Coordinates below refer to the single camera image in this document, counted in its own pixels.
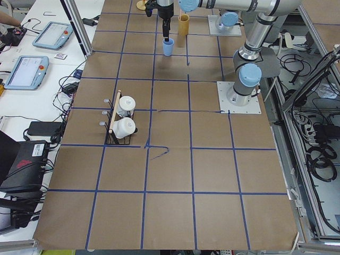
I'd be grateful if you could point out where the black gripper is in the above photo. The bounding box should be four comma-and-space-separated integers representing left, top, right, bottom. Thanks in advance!
145, 0, 174, 41

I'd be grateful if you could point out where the light blue plastic cup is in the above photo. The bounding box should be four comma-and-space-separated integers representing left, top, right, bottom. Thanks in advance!
163, 38, 174, 56

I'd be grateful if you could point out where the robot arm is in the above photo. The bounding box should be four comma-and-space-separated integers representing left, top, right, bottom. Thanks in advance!
178, 1, 302, 107

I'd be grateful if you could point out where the wooden cup tree stand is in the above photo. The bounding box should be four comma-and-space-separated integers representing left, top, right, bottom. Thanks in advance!
136, 0, 148, 11

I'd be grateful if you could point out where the bamboo chopstick holder cup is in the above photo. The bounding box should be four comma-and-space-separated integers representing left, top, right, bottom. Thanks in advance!
178, 14, 190, 36

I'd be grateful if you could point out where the white mug far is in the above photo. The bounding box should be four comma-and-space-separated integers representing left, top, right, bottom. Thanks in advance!
117, 96, 136, 117

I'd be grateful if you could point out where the white mug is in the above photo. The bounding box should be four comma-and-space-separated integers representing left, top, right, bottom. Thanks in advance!
117, 96, 136, 117
113, 117, 138, 139

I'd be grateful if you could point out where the teach pendant far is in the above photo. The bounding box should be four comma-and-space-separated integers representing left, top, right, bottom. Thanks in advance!
32, 21, 73, 50

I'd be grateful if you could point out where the teach pendant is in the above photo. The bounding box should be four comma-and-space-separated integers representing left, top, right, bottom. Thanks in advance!
4, 55, 49, 90
32, 21, 73, 50

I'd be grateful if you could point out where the white mug near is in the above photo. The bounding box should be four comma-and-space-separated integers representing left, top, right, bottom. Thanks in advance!
113, 117, 138, 139

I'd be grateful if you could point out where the teach pendant near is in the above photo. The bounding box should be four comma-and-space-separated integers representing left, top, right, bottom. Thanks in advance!
4, 55, 49, 90

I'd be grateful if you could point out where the black power adapter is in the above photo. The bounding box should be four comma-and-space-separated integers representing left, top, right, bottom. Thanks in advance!
23, 121, 63, 141

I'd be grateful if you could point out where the black computer box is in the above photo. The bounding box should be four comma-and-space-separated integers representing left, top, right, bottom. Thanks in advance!
1, 132, 50, 193

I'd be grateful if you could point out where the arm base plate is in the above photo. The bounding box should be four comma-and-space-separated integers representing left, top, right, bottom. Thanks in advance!
208, 12, 242, 37
217, 81, 261, 114

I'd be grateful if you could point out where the aluminium frame post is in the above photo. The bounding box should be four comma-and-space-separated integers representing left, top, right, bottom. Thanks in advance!
60, 0, 93, 56

